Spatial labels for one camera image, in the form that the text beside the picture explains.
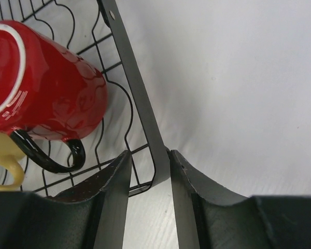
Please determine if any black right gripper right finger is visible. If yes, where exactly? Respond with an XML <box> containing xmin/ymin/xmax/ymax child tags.
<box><xmin>169</xmin><ymin>150</ymin><xmax>311</xmax><ymax>248</ymax></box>

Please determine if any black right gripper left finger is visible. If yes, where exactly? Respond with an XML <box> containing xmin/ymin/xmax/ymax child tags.
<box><xmin>0</xmin><ymin>151</ymin><xmax>132</xmax><ymax>248</ymax></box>

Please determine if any yellow mug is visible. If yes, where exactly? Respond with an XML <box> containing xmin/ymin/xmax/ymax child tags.
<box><xmin>0</xmin><ymin>133</ymin><xmax>25</xmax><ymax>191</ymax></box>

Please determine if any red mug black handle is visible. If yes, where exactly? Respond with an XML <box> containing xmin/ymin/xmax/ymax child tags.
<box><xmin>0</xmin><ymin>20</ymin><xmax>108</xmax><ymax>173</ymax></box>

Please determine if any black wire dish rack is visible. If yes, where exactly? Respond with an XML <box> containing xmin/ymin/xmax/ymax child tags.
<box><xmin>0</xmin><ymin>1</ymin><xmax>167</xmax><ymax>197</ymax></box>

